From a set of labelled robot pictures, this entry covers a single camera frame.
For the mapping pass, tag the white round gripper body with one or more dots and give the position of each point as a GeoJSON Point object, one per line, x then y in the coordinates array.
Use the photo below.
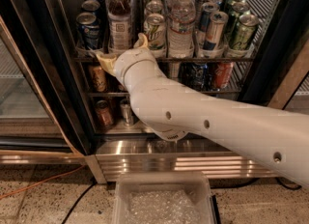
{"type": "Point", "coordinates": [132, 60]}

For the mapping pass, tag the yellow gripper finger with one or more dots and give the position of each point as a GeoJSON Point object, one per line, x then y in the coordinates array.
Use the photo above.
{"type": "Point", "coordinates": [107, 62]}
{"type": "Point", "coordinates": [142, 41]}

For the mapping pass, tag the brown drink plastic bottle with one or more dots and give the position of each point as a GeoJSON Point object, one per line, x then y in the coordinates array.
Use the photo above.
{"type": "Point", "coordinates": [119, 16]}

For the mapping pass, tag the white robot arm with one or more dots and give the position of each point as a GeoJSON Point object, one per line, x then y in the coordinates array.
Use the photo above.
{"type": "Point", "coordinates": [274, 138]}

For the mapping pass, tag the tan can middle shelf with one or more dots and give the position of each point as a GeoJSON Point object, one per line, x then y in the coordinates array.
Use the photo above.
{"type": "Point", "coordinates": [98, 78]}

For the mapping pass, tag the front clear water bottle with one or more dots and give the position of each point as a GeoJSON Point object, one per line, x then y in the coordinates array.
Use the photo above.
{"type": "Point", "coordinates": [181, 28]}

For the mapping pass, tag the brown can bottom shelf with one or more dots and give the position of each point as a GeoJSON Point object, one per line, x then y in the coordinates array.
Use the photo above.
{"type": "Point", "coordinates": [104, 113]}

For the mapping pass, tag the silver can bottom shelf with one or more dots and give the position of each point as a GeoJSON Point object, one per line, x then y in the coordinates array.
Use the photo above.
{"type": "Point", "coordinates": [126, 112]}

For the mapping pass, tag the dark blue can middle shelf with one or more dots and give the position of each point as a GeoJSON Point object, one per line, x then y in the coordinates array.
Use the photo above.
{"type": "Point", "coordinates": [196, 76]}

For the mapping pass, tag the red can middle shelf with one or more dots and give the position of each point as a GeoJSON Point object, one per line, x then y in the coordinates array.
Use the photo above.
{"type": "Point", "coordinates": [221, 75]}

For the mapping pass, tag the left fridge glass door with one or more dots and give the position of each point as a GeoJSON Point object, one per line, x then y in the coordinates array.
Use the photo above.
{"type": "Point", "coordinates": [33, 126]}

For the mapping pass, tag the steel fridge cabinet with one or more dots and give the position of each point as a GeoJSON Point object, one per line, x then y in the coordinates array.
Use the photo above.
{"type": "Point", "coordinates": [45, 33]}

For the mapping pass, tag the front white 7up can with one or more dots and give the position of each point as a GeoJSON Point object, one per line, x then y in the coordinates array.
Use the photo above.
{"type": "Point", "coordinates": [155, 29]}

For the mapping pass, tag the front blue pepsi can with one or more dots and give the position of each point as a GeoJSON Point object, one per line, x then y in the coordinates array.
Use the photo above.
{"type": "Point", "coordinates": [89, 32]}

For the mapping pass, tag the middle blue pepsi can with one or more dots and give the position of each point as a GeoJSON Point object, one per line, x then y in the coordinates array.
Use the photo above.
{"type": "Point", "coordinates": [93, 7]}

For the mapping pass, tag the front silver redbull can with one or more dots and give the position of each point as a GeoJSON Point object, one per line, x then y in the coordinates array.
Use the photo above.
{"type": "Point", "coordinates": [215, 31]}

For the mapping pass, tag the front green soda can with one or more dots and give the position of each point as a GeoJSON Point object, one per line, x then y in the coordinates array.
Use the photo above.
{"type": "Point", "coordinates": [244, 32]}

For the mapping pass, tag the clear plastic bin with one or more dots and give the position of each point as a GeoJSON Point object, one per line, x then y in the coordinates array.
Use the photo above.
{"type": "Point", "coordinates": [163, 198]}

